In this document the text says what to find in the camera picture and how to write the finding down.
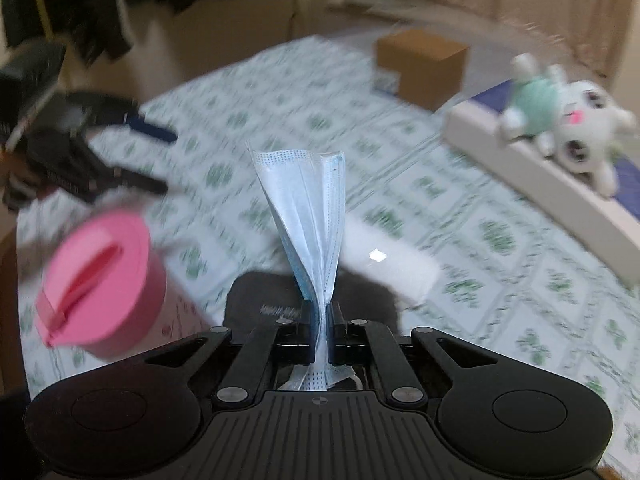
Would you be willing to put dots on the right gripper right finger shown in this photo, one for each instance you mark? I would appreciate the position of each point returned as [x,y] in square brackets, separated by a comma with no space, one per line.
[370,347]

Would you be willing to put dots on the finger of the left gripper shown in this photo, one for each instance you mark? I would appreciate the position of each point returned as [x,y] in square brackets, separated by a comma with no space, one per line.
[69,163]
[103,110]

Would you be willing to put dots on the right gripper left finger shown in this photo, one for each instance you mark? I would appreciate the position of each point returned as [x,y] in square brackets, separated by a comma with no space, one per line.
[255,364]

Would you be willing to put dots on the blue surgical face mask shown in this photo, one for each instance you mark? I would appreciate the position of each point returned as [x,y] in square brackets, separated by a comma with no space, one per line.
[305,192]

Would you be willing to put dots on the pink lidded cup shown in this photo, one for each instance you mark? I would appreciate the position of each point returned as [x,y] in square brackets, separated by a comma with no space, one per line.
[106,290]

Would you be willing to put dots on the green patterned bed sheet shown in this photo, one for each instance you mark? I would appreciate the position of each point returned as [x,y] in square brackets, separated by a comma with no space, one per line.
[501,273]

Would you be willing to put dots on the long white flat box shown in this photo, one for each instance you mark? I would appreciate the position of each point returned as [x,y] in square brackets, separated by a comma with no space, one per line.
[603,225]

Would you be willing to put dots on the small brown cardboard box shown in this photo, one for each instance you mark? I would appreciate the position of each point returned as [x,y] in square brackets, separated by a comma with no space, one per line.
[420,68]

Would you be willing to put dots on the white bunny plush toy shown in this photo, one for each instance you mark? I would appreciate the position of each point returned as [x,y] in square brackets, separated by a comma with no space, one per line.
[577,123]

